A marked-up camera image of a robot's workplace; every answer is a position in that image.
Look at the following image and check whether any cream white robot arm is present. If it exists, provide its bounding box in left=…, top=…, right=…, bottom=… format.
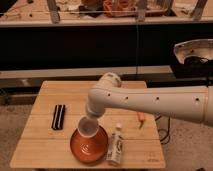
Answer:
left=86, top=72, right=213, bottom=127

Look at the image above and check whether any orange object on workbench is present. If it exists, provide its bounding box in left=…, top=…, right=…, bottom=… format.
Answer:
left=103, top=0, right=135, bottom=17

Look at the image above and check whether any black floor cable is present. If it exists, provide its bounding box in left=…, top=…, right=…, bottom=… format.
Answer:
left=154, top=115, right=172, bottom=145

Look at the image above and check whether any orange marker pen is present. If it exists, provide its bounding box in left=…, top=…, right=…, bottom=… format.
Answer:
left=137, top=112, right=145, bottom=129

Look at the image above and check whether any long wooden workbench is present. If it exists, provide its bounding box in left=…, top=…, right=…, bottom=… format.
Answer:
left=0, top=0, right=213, bottom=28

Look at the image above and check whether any white plastic bottle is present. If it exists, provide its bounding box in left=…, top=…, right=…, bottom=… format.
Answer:
left=106, top=123, right=123, bottom=166

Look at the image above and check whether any black rectangular case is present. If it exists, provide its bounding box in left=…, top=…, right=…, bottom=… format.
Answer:
left=51, top=105, right=65, bottom=130

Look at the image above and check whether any light wooden table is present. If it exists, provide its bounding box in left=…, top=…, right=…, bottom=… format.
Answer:
left=10, top=81, right=165, bottom=170

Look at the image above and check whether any white robot base shell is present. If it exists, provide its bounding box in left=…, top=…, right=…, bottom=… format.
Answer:
left=173, top=39, right=213, bottom=64

